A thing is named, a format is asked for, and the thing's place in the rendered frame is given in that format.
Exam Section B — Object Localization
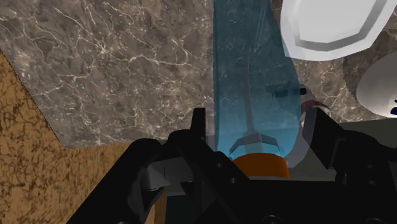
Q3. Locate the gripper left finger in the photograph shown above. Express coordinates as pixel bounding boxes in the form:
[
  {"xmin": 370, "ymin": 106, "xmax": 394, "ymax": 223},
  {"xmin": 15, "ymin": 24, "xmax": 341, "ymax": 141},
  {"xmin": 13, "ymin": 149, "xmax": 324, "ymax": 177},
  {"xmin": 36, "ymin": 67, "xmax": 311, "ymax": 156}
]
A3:
[{"xmin": 66, "ymin": 107, "xmax": 251, "ymax": 224}]

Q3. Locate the white angular bowl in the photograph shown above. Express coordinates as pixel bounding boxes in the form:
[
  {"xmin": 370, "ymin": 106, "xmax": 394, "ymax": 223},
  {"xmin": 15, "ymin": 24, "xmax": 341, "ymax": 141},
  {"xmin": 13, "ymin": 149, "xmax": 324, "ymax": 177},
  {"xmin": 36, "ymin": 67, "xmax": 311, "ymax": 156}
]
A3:
[{"xmin": 280, "ymin": 0, "xmax": 397, "ymax": 62}]

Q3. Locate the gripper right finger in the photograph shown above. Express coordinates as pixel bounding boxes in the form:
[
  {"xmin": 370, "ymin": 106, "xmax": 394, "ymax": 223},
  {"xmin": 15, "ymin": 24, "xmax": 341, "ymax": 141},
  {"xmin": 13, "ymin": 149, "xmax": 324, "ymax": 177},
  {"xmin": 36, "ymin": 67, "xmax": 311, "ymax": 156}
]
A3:
[{"xmin": 302, "ymin": 106, "xmax": 397, "ymax": 190}]

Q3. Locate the blue translucent bottle orange cap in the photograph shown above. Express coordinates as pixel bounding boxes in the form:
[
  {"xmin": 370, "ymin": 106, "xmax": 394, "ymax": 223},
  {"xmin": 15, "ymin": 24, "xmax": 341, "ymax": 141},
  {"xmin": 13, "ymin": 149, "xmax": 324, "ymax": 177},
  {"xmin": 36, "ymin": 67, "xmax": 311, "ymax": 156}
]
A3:
[{"xmin": 212, "ymin": 0, "xmax": 302, "ymax": 179}]

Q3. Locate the white round plate blue mark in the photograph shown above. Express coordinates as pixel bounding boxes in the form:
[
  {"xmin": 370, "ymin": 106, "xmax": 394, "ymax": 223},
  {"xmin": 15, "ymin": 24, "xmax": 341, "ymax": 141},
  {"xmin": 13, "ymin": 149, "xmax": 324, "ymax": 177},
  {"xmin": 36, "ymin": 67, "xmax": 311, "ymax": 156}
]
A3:
[{"xmin": 355, "ymin": 51, "xmax": 397, "ymax": 119}]

